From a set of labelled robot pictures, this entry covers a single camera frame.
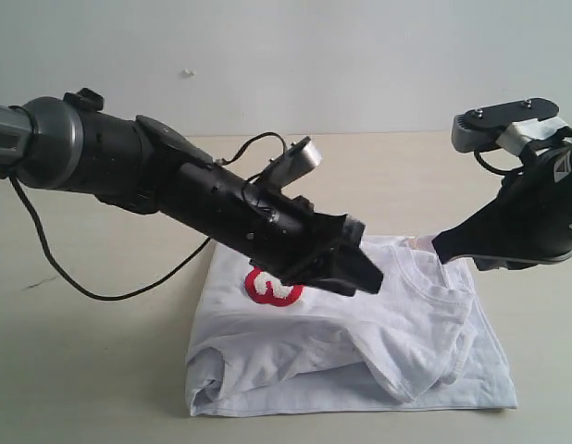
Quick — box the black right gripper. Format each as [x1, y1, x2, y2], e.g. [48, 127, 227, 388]
[431, 142, 572, 272]

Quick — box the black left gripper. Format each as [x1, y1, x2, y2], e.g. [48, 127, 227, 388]
[211, 184, 383, 297]

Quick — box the white t-shirt red Chinese patch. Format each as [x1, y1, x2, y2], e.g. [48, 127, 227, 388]
[185, 236, 517, 417]

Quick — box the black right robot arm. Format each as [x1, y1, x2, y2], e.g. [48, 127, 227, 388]
[432, 144, 572, 271]

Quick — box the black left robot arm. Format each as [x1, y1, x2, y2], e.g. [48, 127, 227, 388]
[0, 88, 383, 296]

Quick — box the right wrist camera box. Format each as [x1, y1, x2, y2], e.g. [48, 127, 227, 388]
[451, 97, 572, 156]

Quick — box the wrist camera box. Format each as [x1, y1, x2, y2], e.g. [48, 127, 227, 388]
[259, 136, 322, 189]
[451, 97, 572, 156]

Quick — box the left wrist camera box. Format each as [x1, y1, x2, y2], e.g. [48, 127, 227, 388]
[259, 136, 322, 189]

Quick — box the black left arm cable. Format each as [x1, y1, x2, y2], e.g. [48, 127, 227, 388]
[7, 132, 290, 302]

